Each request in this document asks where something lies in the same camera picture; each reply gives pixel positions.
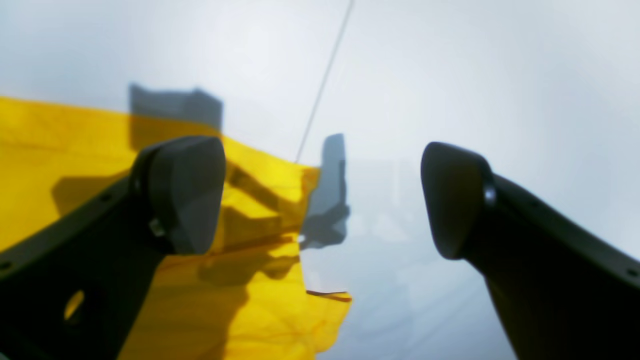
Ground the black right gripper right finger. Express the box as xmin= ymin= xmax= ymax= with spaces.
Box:
xmin=420 ymin=142 xmax=640 ymax=360

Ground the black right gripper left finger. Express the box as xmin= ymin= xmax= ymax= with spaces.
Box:
xmin=0 ymin=136 xmax=226 ymax=360

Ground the yellow T-shirt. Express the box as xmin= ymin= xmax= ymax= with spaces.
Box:
xmin=1 ymin=92 xmax=352 ymax=360

